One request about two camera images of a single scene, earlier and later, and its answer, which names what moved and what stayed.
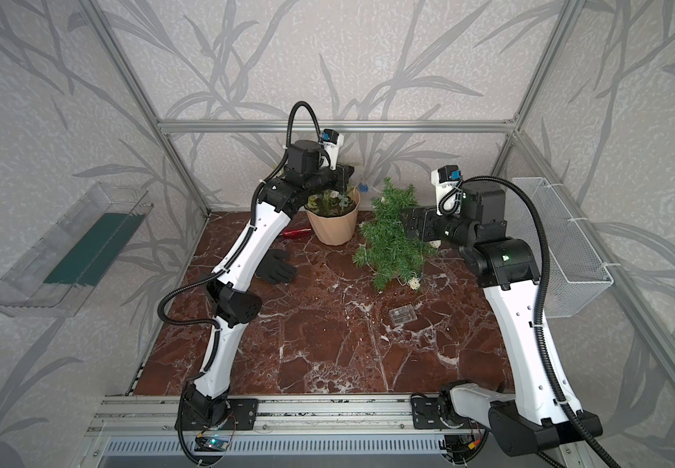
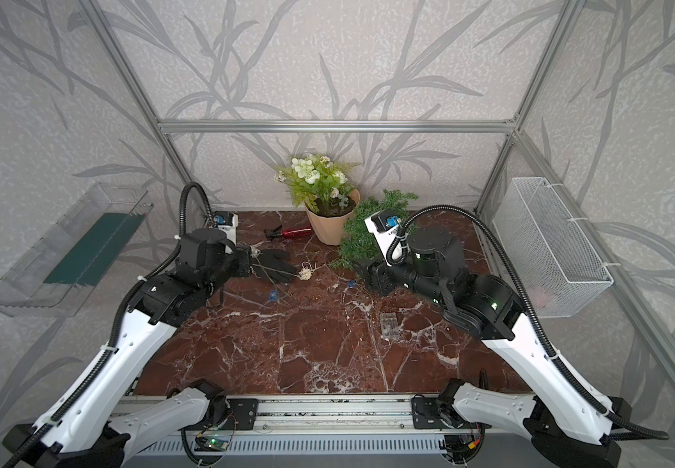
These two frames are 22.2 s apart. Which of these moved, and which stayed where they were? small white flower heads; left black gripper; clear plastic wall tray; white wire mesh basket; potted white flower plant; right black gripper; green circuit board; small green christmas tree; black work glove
Moved: small green christmas tree; small white flower heads; left black gripper; right black gripper
Stayed: black work glove; green circuit board; clear plastic wall tray; white wire mesh basket; potted white flower plant
